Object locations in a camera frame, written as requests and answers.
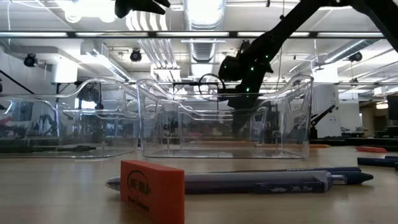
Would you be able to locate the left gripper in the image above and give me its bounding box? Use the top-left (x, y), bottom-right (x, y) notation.
top-left (114, 0), bottom-right (171, 19)

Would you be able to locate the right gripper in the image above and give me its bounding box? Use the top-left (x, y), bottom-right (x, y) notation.
top-left (228, 74), bottom-right (269, 136)

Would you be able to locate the clear plastic bin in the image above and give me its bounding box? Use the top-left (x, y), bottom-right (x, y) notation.
top-left (136, 74), bottom-right (314, 160)
top-left (55, 101), bottom-right (141, 149)
top-left (0, 77), bottom-right (141, 160)
top-left (177, 104), bottom-right (269, 149)

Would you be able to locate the red-orange eraser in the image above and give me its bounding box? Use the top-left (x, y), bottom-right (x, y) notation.
top-left (355, 146), bottom-right (389, 154)

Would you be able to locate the dark blue pen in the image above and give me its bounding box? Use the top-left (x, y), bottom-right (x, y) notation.
top-left (326, 170), bottom-right (375, 185)
top-left (356, 156), bottom-right (398, 167)

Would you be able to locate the black retractable pen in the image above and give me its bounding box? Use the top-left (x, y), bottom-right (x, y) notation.
top-left (57, 145), bottom-right (98, 153)

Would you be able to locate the long ceiling light bar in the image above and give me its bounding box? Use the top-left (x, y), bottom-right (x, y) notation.
top-left (0, 30), bottom-right (386, 39)

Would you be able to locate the grey translucent retractable pen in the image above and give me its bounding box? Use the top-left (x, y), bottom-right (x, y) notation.
top-left (104, 170), bottom-right (348, 195)

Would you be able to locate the black slim pen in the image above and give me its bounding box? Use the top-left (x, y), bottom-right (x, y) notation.
top-left (198, 166), bottom-right (363, 174)

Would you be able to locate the orange eraser black print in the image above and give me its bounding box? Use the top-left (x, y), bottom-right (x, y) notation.
top-left (119, 159), bottom-right (187, 224)

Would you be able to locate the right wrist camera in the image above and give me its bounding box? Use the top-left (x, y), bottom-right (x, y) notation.
top-left (217, 88), bottom-right (239, 103)

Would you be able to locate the silver ventilation duct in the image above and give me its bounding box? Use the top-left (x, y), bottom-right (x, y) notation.
top-left (183, 0), bottom-right (227, 63)

